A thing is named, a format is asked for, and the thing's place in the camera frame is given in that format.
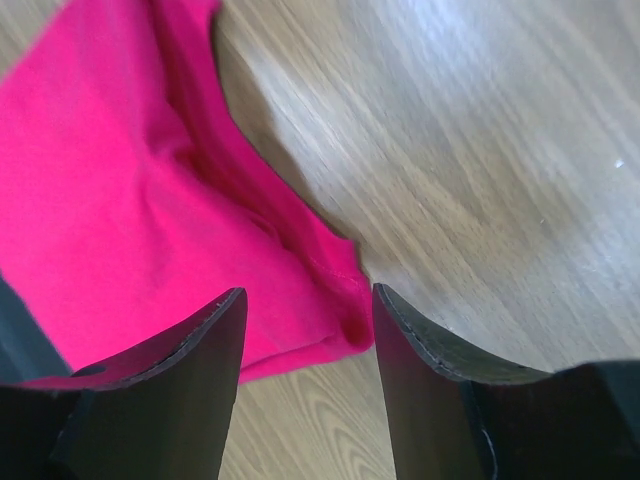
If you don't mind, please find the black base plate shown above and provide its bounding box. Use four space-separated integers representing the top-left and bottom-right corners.
0 279 70 384

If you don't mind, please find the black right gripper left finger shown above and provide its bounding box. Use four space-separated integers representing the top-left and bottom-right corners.
1 288 247 479

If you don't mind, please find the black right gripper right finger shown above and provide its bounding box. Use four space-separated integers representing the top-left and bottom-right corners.
372 284 639 479

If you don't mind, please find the pink red t-shirt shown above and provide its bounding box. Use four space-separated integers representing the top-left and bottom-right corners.
1 1 373 382

